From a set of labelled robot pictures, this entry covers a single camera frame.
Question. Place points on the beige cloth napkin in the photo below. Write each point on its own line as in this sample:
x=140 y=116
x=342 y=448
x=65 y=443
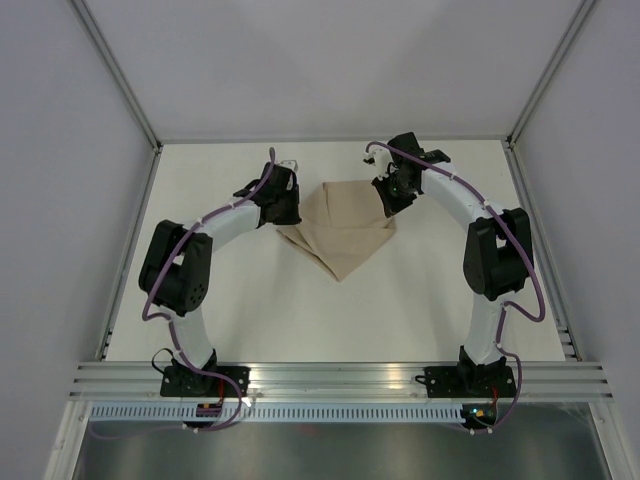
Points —
x=342 y=225

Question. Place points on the right aluminium frame post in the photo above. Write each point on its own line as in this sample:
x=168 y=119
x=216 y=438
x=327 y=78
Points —
x=560 y=54

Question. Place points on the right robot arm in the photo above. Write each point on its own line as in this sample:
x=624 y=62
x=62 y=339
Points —
x=498 y=255

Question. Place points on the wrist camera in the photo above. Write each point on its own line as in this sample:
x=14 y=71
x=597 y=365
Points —
x=289 y=164
x=380 y=158

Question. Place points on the aluminium front rail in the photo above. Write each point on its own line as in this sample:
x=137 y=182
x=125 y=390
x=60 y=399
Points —
x=543 y=382

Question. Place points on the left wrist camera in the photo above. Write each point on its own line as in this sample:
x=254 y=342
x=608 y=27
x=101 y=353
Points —
x=289 y=164

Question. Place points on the left side aluminium rail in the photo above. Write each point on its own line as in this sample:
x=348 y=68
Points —
x=129 y=248

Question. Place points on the right side aluminium rail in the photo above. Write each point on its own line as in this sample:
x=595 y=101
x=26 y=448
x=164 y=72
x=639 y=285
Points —
x=559 y=307

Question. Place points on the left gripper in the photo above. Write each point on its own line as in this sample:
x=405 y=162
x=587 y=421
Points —
x=293 y=218

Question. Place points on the left aluminium frame post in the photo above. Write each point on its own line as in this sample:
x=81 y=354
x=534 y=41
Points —
x=87 y=20

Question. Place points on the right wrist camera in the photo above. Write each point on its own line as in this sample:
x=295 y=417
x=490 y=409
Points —
x=380 y=158

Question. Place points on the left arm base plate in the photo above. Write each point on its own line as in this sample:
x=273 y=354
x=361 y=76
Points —
x=180 y=382

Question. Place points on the white slotted cable duct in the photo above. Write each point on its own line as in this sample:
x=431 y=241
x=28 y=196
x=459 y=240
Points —
x=281 y=412

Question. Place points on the aluminium frame post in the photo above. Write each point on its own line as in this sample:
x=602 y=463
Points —
x=560 y=54
x=87 y=20

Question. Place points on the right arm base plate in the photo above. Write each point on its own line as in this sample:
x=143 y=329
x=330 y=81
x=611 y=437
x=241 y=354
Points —
x=448 y=382

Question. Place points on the aluminium rail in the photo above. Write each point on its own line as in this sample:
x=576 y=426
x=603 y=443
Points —
x=129 y=248
x=543 y=382
x=559 y=307

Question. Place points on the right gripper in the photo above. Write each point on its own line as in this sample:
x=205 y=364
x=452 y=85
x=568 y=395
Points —
x=391 y=205

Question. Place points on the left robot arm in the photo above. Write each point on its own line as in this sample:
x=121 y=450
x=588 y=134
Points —
x=176 y=270

